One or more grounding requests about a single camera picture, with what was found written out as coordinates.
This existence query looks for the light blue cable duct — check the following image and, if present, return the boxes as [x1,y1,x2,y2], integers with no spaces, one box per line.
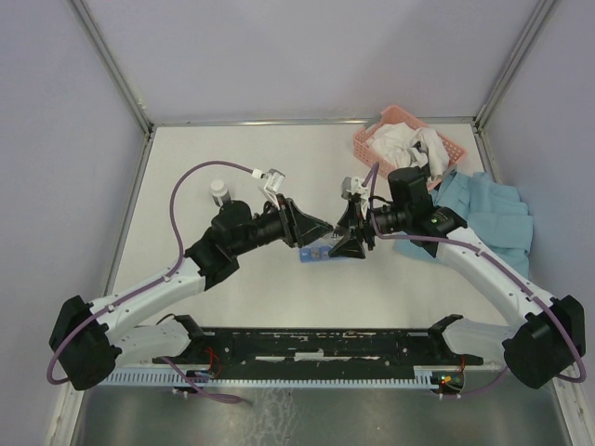
[101,366,441,387]

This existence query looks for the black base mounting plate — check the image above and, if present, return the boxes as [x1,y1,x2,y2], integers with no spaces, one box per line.
[168,327,483,379]

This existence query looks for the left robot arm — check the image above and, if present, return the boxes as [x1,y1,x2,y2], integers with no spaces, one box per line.
[48,194,333,391]

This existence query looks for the white pill bottle blue label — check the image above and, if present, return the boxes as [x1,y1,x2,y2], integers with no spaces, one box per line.
[210,179,231,207]

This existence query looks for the clear bottle of yellow capsules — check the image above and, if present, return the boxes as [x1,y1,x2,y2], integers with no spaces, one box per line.
[320,230,346,248]

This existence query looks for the light blue cloth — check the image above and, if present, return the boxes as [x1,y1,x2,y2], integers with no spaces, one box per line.
[393,170,535,284]

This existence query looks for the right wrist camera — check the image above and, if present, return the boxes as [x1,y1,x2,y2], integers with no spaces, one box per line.
[341,177,370,201]

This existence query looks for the white crumpled cloth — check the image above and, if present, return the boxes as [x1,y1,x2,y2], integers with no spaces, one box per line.
[366,123,450,179]

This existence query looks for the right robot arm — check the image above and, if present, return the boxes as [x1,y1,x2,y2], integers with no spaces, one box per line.
[329,166,587,389]

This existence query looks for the blue weekly pill organizer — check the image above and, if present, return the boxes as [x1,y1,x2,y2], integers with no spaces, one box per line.
[298,244,347,263]

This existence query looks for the pink perforated plastic basket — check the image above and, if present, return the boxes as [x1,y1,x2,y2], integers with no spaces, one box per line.
[353,105,467,190]

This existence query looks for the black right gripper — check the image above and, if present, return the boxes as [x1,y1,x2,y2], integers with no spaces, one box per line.
[327,199,409,260]

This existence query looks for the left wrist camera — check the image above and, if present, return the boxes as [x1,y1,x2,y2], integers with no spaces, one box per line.
[251,169,285,196]

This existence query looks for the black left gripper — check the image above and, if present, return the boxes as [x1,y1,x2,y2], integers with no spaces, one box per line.
[232,195,335,257]

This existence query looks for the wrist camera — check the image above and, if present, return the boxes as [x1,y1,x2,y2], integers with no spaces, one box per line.
[251,169,285,196]
[341,177,370,201]

